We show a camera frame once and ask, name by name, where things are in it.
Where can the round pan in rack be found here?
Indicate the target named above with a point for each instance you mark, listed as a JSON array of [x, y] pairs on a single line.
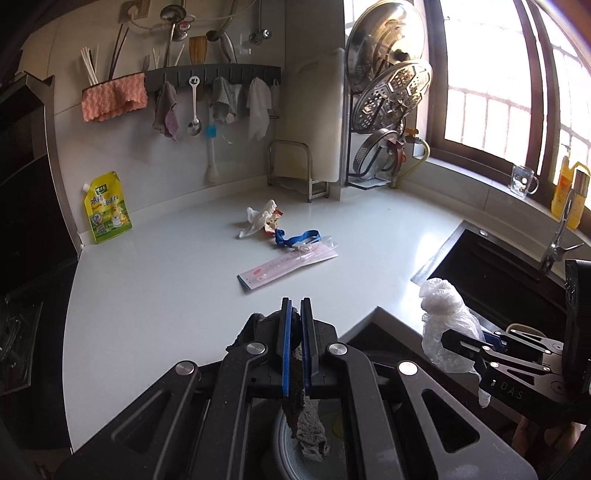
[[382, 152]]

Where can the hanging metal ladle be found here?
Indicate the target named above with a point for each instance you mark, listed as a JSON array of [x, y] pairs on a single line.
[[194, 127]]

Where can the blue perforated trash bin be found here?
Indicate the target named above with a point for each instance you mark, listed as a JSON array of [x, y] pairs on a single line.
[[287, 451]]

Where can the yellow green refill pouch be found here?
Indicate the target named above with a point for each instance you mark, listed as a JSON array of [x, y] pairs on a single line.
[[105, 207]]

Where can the pink white package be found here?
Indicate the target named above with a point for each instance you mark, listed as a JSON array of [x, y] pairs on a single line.
[[286, 264]]

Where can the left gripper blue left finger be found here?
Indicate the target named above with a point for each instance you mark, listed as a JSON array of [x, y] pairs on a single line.
[[283, 344]]

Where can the clear glass mug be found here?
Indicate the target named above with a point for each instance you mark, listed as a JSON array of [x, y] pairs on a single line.
[[523, 181]]

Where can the large steel pot lid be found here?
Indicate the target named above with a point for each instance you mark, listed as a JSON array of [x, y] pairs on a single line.
[[387, 33]]

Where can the yellow bottle on sill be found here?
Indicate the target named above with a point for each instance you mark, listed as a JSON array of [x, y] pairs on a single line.
[[572, 189]]

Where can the metal steamer plate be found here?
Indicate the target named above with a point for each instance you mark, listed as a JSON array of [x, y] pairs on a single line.
[[391, 96]]

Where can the white tissue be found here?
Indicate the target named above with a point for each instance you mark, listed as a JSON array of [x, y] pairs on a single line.
[[256, 219]]

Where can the red white snack wrapper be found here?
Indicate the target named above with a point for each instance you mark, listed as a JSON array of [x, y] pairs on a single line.
[[272, 222]]

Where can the grey purple hanging cloth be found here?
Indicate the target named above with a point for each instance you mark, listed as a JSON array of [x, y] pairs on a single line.
[[165, 121]]

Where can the white cutting board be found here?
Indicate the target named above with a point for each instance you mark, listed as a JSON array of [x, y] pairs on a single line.
[[312, 110]]

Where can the metal sink faucet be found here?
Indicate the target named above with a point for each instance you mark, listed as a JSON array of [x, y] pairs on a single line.
[[556, 252]]

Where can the blue white bottle brush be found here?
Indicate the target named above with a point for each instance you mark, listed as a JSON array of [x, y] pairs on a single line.
[[211, 173]]

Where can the black kitchen sink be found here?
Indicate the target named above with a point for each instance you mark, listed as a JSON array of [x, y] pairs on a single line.
[[498, 282]]

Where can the black dish rack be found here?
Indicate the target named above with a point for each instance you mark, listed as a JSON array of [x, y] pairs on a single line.
[[411, 137]]

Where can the pink sponge cloth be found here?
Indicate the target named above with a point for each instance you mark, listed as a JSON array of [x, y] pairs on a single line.
[[114, 98]]

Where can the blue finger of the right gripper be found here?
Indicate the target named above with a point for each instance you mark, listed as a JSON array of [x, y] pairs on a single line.
[[493, 339]]

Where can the white hanging cloth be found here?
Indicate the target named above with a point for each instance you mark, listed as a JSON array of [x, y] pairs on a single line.
[[259, 103]]

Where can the clear plastic bag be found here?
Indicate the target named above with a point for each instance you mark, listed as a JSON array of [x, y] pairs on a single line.
[[444, 309]]

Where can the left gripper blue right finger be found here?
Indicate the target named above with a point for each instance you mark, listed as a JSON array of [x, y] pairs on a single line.
[[309, 344]]

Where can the dark grey rag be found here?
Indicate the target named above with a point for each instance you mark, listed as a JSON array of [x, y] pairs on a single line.
[[301, 411]]

